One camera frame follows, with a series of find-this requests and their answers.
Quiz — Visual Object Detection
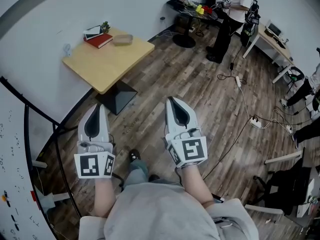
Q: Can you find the red hardcover book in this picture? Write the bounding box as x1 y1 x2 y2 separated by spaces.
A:
83 33 114 50

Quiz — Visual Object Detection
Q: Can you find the white desk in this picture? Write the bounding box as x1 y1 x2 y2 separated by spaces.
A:
242 21 296 85

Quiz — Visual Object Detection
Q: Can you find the square white power strip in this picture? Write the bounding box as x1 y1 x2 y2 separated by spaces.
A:
249 116 262 130

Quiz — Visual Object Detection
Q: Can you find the person's grey sweatshirt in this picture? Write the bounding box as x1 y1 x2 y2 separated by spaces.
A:
78 182 260 240

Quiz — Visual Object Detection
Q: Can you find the person's blue jeans leg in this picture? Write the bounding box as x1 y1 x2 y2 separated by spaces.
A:
123 158 150 187

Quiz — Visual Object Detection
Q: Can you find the clear plastic lid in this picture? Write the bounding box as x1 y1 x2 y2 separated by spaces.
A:
112 34 134 44

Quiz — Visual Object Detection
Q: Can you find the green and white booklet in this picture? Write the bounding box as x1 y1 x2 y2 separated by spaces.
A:
83 25 105 41

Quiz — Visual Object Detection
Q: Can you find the whiteboard with black frame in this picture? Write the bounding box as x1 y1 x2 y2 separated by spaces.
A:
0 76 60 240

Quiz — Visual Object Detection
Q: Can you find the person's right forearm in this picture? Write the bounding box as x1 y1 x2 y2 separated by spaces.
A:
179 165 216 209

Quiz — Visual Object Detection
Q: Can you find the right hand-held gripper cable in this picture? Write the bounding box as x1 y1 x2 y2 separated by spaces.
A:
174 167 184 186

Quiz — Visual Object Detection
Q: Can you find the potted plant with purple flowers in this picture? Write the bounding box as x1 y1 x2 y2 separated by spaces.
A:
99 21 112 35

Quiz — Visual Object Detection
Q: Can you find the round black marble table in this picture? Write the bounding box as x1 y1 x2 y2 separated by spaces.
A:
166 0 218 49

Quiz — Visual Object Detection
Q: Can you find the black chair with white frame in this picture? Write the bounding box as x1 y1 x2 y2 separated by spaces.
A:
252 147 314 216

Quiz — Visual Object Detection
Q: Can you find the black device with blue screen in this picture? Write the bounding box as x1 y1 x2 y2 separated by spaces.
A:
211 194 226 205

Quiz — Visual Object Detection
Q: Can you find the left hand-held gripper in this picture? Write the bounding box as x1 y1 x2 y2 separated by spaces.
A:
73 103 117 180

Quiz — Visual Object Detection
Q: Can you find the black table pedestal base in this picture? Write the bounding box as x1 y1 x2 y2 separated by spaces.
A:
94 80 139 116

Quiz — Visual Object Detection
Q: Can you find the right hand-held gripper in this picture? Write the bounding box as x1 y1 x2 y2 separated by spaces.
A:
163 96 209 169

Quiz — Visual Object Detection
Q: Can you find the person's black shoe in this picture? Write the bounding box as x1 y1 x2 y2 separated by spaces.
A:
128 148 141 163

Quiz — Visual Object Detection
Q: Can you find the beige plastic container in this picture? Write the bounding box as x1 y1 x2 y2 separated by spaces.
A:
111 34 134 47

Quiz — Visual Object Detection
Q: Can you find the person's left forearm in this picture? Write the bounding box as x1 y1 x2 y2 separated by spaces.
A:
93 177 117 219

